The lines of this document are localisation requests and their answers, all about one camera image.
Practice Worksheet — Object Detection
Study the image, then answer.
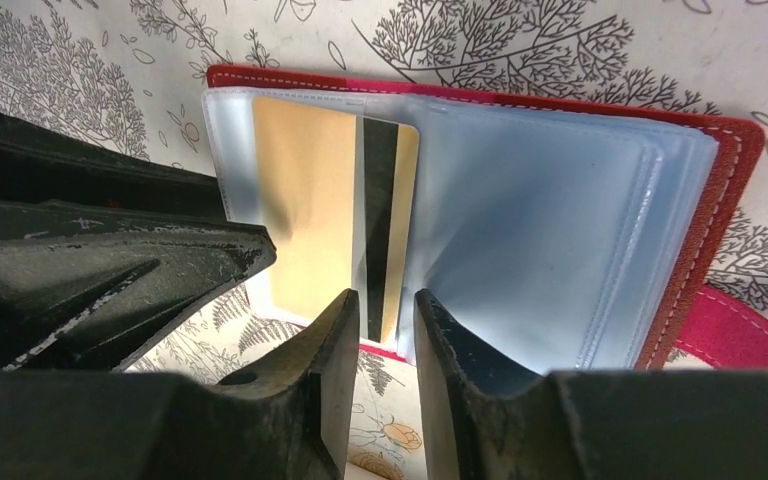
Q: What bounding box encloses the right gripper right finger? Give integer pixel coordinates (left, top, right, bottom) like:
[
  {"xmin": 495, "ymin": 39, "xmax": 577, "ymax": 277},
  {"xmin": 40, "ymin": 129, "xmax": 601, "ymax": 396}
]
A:
[{"xmin": 414, "ymin": 290, "xmax": 768, "ymax": 479}]

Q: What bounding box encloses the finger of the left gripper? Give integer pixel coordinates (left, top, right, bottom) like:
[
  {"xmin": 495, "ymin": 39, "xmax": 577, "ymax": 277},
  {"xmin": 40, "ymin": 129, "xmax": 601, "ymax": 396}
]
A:
[
  {"xmin": 0, "ymin": 201, "xmax": 276, "ymax": 371},
  {"xmin": 0, "ymin": 112, "xmax": 225, "ymax": 221}
]

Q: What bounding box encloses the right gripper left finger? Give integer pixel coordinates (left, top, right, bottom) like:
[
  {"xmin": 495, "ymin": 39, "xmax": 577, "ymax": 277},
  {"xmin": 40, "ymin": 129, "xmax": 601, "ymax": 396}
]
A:
[{"xmin": 0, "ymin": 289, "xmax": 360, "ymax": 479}]

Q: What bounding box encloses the red card holder wallet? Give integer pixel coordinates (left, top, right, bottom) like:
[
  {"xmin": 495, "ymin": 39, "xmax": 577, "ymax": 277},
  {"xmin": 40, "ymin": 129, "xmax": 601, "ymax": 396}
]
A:
[{"xmin": 203, "ymin": 64, "xmax": 761, "ymax": 373}]

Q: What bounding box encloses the gold credit card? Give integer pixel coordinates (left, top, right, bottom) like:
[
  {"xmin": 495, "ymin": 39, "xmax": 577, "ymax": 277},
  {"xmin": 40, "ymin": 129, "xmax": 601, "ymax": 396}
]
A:
[{"xmin": 251, "ymin": 96, "xmax": 420, "ymax": 344}]

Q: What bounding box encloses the floral table mat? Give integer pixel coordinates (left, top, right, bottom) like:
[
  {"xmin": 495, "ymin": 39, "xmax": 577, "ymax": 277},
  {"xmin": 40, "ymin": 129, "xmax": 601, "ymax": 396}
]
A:
[{"xmin": 0, "ymin": 0, "xmax": 768, "ymax": 480}]

